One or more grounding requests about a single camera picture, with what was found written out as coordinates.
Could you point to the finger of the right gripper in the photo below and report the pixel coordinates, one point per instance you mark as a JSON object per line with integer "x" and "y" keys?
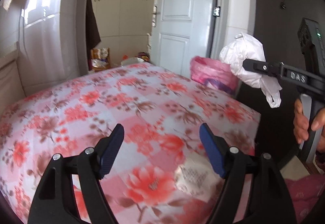
{"x": 261, "y": 67}

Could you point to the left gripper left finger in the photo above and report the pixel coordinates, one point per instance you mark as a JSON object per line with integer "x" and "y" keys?
{"x": 54, "y": 200}

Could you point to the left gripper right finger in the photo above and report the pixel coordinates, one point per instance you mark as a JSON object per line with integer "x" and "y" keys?
{"x": 254, "y": 190}

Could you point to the white plastic bag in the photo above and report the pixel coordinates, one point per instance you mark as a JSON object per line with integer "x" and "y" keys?
{"x": 245, "y": 56}

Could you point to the patterned paper wrapper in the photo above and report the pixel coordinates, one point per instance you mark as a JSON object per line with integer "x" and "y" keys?
{"x": 196, "y": 178}

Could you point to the pink-lined trash bin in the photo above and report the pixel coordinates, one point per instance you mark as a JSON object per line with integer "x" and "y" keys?
{"x": 213, "y": 74}

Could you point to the kitchen counter cabinet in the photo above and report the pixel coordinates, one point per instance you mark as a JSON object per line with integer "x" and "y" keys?
{"x": 10, "y": 83}

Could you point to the person's right hand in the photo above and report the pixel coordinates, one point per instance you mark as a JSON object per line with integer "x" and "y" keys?
{"x": 301, "y": 125}

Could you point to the white entrance door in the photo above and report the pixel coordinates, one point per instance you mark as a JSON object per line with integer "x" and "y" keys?
{"x": 181, "y": 30}

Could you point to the pink floral tablecloth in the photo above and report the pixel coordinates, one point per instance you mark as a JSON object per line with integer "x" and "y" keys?
{"x": 128, "y": 145}

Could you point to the white bucket on floor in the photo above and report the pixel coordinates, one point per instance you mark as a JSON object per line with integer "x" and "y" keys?
{"x": 131, "y": 61}

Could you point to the wooden stool with bags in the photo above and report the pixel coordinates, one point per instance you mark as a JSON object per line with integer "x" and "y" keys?
{"x": 100, "y": 59}

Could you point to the cream wardrobe cabinets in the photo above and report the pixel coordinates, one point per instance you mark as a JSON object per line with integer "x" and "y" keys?
{"x": 124, "y": 27}

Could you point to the dark hanging coat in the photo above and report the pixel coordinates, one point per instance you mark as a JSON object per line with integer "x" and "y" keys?
{"x": 91, "y": 29}

